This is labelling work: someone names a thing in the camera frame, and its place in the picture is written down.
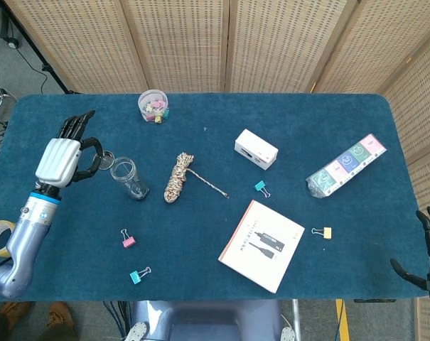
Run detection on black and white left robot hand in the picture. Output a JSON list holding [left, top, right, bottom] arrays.
[[34, 109, 105, 195]]

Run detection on small metal jar lid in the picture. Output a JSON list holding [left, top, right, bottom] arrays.
[[100, 150, 116, 171]]

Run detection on clear drinking glass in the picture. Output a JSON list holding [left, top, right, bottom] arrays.
[[109, 156, 151, 201]]

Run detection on pink binder clip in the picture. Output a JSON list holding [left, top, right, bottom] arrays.
[[120, 228, 137, 249]]

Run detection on clear jar of binder clips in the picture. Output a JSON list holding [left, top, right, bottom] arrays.
[[137, 89, 171, 124]]

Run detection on black tripod stand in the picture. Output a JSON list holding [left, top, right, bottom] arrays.
[[0, 0, 81, 95]]

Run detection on colourful pack in clear wrap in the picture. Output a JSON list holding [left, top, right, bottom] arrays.
[[305, 133, 387, 199]]

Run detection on teal binder clip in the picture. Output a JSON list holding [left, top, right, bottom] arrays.
[[254, 180, 272, 199], [129, 266, 152, 284]]

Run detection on metal table leg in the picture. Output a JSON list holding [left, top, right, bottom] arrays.
[[291, 299, 303, 341]]

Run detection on brown shoe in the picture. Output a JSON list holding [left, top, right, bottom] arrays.
[[46, 301, 75, 330], [0, 301, 31, 323]]

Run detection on blue table cloth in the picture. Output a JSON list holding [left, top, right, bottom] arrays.
[[0, 92, 429, 303]]

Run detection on white booklet with red edge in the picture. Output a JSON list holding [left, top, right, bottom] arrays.
[[217, 199, 306, 294]]

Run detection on small white cardboard box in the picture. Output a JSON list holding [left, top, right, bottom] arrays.
[[234, 129, 279, 171]]

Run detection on blue-grey robot torso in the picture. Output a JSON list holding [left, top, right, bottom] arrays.
[[127, 300, 298, 341]]

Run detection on woven wicker folding screen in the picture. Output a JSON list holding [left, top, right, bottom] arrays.
[[3, 0, 430, 223]]

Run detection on coiled beige patterned rope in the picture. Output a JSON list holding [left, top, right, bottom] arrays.
[[163, 152, 230, 204]]

